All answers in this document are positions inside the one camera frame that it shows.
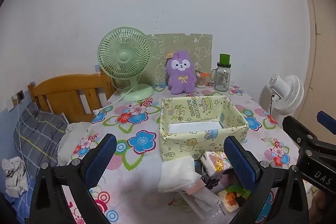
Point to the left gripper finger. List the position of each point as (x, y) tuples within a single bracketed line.
[(298, 132), (327, 121)]

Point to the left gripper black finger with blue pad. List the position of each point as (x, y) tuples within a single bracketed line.
[(290, 202), (49, 204)]

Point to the pink paper packet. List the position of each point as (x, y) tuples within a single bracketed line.
[(193, 188)]

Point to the white towel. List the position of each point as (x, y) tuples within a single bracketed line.
[(178, 174)]

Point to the grey drawstring pouch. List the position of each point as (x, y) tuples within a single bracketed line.
[(210, 181)]

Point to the crumpled white grey cloth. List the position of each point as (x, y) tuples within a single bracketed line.
[(16, 181)]

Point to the white standing fan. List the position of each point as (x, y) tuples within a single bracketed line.
[(287, 95)]

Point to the grey plaid pillow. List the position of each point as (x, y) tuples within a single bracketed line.
[(37, 136)]

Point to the floral tablecloth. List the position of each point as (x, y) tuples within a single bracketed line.
[(127, 191)]

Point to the glass mason jar green lid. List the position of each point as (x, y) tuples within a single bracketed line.
[(220, 77)]

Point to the yellow cartoon fabric storage box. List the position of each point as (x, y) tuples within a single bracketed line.
[(191, 126)]

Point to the cotton swab jar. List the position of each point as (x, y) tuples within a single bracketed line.
[(201, 79)]

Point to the purple plush toy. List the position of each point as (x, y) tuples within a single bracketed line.
[(181, 73)]

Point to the green cartoon cardboard panel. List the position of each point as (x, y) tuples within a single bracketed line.
[(198, 46)]

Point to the green desk fan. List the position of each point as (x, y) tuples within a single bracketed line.
[(124, 54)]

